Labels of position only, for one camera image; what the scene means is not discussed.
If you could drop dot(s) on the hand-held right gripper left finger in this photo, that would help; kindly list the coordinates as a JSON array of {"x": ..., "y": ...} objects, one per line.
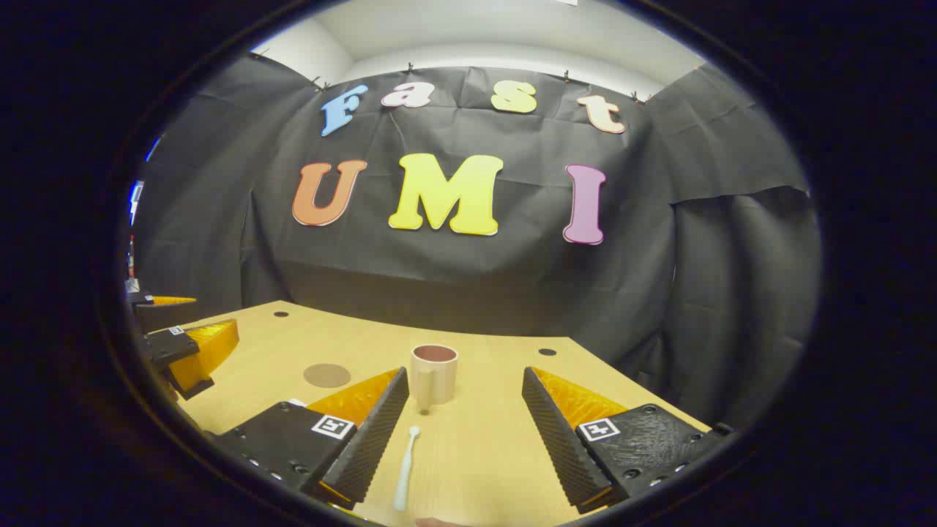
[{"x": 370, "y": 446}]

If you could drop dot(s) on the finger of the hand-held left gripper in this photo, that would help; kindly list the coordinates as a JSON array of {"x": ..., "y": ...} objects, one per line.
[
  {"x": 172, "y": 300},
  {"x": 208, "y": 351}
]

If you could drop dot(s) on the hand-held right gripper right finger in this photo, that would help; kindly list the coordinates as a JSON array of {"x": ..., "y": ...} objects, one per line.
[{"x": 560, "y": 446}]

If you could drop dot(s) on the white toothbrush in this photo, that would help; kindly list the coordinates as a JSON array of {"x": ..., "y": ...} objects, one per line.
[{"x": 405, "y": 476}]

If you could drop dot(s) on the brown round coaster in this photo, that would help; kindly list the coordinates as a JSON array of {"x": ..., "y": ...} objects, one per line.
[{"x": 326, "y": 375}]

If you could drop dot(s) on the beige cup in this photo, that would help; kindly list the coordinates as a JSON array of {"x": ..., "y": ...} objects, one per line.
[{"x": 439, "y": 380}]

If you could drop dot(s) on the wooden desktop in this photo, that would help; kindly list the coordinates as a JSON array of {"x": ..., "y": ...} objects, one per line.
[{"x": 483, "y": 454}]

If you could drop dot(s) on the black backdrop cloth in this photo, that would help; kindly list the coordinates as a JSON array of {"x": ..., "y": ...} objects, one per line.
[{"x": 512, "y": 278}]

